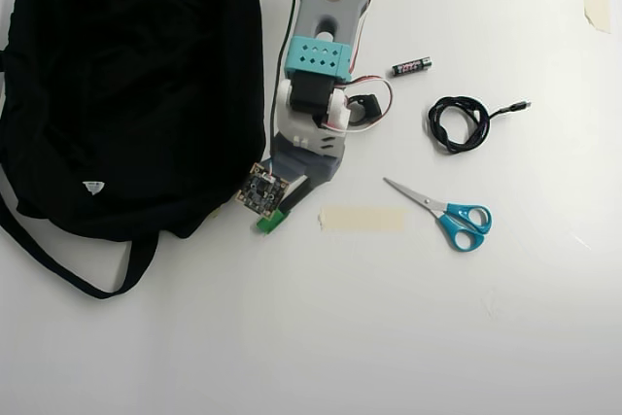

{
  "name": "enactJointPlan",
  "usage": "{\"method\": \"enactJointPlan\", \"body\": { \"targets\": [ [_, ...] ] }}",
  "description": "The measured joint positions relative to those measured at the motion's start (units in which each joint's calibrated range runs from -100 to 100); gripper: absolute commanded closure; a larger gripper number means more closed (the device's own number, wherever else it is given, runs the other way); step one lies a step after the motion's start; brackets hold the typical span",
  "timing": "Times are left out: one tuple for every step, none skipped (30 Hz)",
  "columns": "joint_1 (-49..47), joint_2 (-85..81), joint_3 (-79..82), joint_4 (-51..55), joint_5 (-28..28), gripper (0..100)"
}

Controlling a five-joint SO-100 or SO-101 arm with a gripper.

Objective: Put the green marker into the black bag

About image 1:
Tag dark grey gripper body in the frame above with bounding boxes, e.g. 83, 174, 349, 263
269, 134, 344, 184

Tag green and black marker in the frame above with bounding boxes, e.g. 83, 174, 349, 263
255, 176, 317, 235

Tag black fabric bag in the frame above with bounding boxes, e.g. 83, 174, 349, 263
0, 0, 268, 300

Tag wide beige masking tape strip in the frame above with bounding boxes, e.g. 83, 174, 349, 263
319, 206, 407, 235

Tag black AAA battery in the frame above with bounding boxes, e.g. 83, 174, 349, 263
390, 57, 432, 79

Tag torn beige masking tape strip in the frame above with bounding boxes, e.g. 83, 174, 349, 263
582, 0, 611, 35

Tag bare camera circuit board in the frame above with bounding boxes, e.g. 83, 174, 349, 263
235, 162, 291, 217

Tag black plastic ring clip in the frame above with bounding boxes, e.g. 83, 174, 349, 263
347, 92, 383, 127

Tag white red servo cable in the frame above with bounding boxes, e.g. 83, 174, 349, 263
334, 75, 396, 134

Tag thin black camera cable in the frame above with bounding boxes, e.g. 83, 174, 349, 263
263, 0, 301, 166

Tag blue handled scissors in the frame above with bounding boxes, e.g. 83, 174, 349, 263
383, 177, 493, 253

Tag coiled black USB cable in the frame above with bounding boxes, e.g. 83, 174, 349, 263
427, 95, 533, 156

